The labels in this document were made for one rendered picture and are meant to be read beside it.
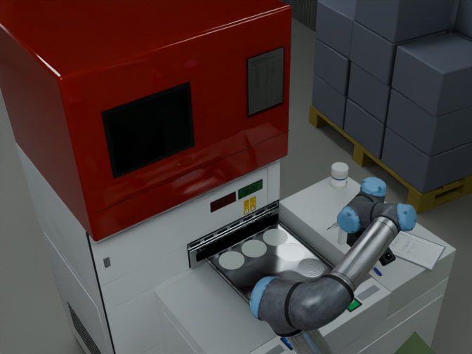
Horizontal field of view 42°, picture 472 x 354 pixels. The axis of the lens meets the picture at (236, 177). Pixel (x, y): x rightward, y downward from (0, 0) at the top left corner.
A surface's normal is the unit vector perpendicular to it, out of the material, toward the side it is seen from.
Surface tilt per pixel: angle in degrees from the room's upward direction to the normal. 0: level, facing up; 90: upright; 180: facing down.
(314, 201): 0
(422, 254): 0
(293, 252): 0
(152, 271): 90
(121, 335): 90
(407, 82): 90
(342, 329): 90
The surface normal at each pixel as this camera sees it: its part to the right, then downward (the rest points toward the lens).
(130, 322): 0.58, 0.47
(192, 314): -0.03, -0.80
